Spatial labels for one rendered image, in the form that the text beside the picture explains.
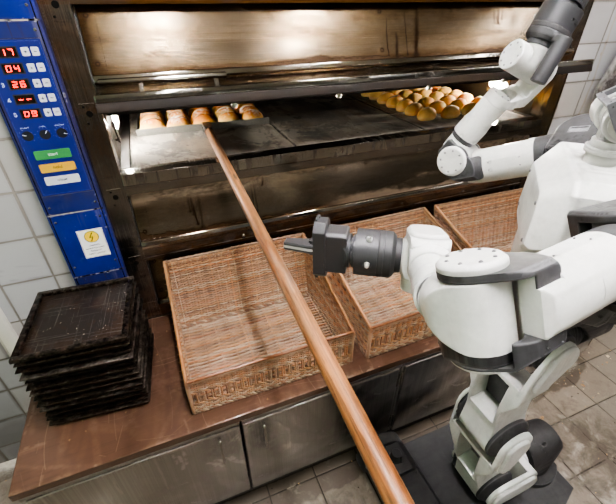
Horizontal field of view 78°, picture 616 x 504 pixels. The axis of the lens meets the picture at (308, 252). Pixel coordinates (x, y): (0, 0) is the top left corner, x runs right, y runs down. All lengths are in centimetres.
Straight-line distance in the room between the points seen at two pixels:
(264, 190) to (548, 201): 97
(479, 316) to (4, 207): 130
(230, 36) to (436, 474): 165
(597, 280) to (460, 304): 15
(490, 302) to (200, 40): 107
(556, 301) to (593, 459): 178
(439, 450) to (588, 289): 133
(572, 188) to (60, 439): 140
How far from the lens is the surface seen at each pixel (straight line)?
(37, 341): 128
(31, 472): 140
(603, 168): 84
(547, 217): 77
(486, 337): 46
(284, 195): 147
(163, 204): 140
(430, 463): 172
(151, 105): 114
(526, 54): 105
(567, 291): 48
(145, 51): 126
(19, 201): 142
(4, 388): 190
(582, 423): 231
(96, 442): 136
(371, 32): 146
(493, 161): 108
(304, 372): 132
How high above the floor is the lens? 164
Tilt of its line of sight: 34 degrees down
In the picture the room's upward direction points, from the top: straight up
